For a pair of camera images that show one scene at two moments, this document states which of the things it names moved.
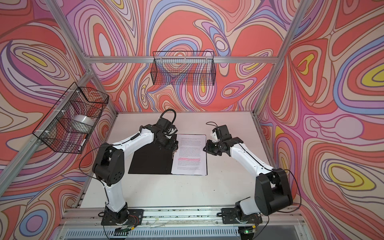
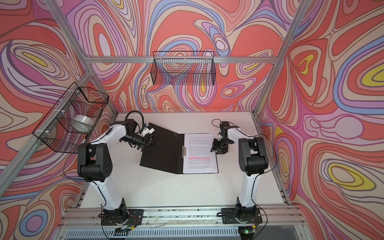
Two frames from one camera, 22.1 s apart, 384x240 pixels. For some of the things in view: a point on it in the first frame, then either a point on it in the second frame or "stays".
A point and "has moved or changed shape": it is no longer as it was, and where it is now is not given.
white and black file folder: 153,159 has moved or changed shape
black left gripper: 170,146 to 149,143
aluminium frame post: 80,51 stays
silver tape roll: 84,119 stays
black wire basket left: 67,125 stays
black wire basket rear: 183,68 stays
